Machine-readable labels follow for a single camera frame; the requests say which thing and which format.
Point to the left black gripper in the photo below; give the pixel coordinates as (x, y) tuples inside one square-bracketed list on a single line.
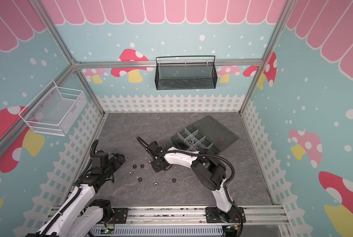
[(117, 164)]

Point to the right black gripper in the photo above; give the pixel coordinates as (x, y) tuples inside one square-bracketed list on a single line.
[(156, 158)]

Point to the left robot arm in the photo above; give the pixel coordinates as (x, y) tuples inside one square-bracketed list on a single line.
[(81, 212)]

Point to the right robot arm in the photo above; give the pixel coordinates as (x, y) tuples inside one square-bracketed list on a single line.
[(214, 173)]

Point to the clear compartment organizer box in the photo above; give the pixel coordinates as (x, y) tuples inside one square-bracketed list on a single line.
[(207, 133)]

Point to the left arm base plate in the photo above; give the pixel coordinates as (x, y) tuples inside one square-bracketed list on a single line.
[(119, 216)]

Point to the grey slotted cable duct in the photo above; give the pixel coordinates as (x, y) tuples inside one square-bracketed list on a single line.
[(158, 231)]

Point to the white wire mesh basket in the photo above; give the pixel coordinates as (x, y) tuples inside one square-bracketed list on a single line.
[(54, 111)]

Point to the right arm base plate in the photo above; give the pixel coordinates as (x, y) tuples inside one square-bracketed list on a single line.
[(234, 215)]

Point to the black wire mesh basket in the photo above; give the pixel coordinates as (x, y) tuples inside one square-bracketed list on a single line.
[(185, 72)]

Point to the aluminium mounting rail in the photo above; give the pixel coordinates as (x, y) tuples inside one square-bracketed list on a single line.
[(196, 215)]

